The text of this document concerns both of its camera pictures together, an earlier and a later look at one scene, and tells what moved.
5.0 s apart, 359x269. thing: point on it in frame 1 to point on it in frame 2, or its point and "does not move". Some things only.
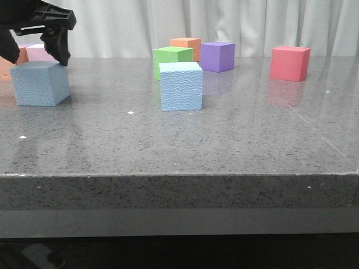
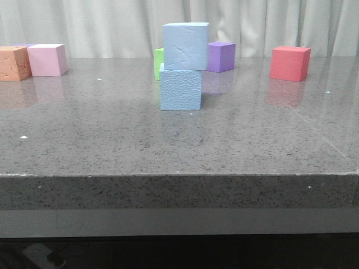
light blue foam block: [182, 86] does not move
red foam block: [289, 63] does not move
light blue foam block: [41, 83] to [185, 46]
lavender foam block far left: [26, 44] does not move
